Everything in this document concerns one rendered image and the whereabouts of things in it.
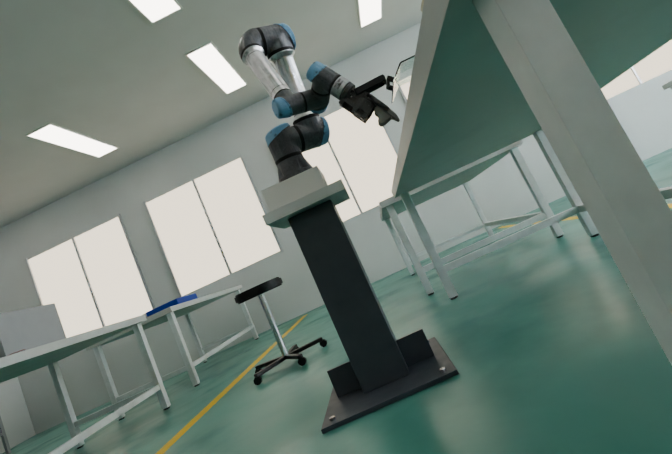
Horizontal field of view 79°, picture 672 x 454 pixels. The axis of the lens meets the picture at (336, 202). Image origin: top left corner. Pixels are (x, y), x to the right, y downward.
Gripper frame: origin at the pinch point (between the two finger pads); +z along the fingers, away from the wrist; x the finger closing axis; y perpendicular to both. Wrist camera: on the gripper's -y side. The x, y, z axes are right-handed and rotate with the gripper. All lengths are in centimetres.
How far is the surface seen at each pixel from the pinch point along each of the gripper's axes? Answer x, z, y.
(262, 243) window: -469, -126, 156
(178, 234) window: -468, -245, 223
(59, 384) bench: -167, -125, 284
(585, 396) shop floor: 43, 74, 39
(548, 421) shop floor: 46, 69, 48
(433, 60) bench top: 77, 10, 9
